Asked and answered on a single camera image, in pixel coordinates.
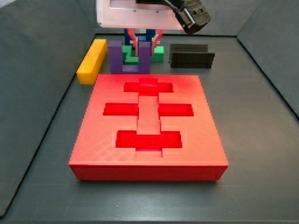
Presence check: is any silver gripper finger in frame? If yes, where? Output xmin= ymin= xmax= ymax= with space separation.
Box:
xmin=152 ymin=29 xmax=164 ymax=49
xmin=127 ymin=28 xmax=139 ymax=56

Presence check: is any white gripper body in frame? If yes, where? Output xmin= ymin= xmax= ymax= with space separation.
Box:
xmin=96 ymin=0 xmax=181 ymax=30

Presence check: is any purple U-shaped block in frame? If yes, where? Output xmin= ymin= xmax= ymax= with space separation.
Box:
xmin=107 ymin=41 xmax=152 ymax=74

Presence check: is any red puzzle board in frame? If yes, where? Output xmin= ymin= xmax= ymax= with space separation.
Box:
xmin=69 ymin=74 xmax=230 ymax=181

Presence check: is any blue U-shaped block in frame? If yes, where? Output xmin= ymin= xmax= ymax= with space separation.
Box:
xmin=124 ymin=29 xmax=155 ymax=46

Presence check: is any green S-shaped block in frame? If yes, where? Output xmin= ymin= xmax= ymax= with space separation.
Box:
xmin=121 ymin=45 xmax=164 ymax=65

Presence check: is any black block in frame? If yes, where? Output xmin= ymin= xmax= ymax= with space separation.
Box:
xmin=169 ymin=44 xmax=215 ymax=69

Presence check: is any yellow long block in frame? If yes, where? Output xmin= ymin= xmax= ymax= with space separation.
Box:
xmin=76 ymin=39 xmax=108 ymax=85

